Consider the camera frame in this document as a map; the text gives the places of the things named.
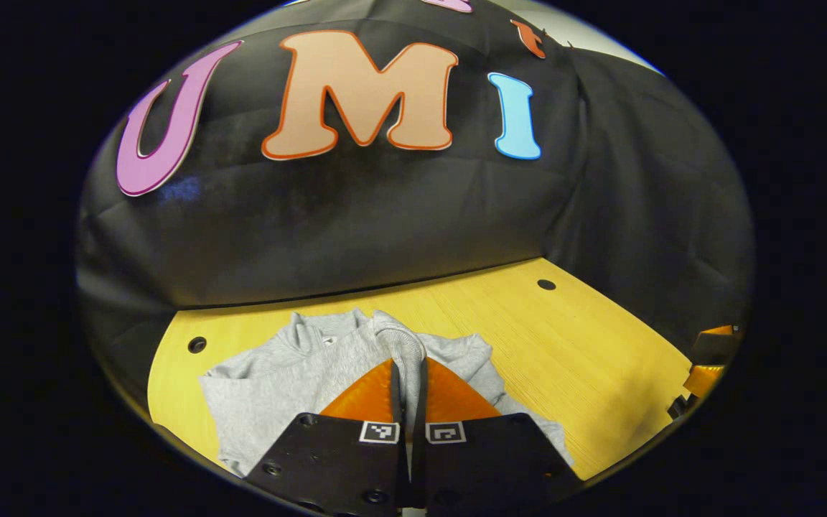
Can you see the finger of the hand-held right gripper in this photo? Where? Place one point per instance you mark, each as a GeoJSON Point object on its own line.
{"type": "Point", "coordinates": [715, 348]}
{"type": "Point", "coordinates": [701, 380]}

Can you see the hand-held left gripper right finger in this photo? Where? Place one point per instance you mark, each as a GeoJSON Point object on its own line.
{"type": "Point", "coordinates": [485, 467]}

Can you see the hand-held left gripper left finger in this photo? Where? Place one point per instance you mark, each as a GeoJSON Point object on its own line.
{"type": "Point", "coordinates": [342, 467]}

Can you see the grey sweatshirt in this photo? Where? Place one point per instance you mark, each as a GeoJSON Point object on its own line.
{"type": "Point", "coordinates": [291, 373]}

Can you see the black backdrop cloth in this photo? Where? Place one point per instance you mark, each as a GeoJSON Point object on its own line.
{"type": "Point", "coordinates": [356, 215]}

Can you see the small metal cloth clip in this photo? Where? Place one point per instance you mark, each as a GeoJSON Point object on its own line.
{"type": "Point", "coordinates": [550, 36]}

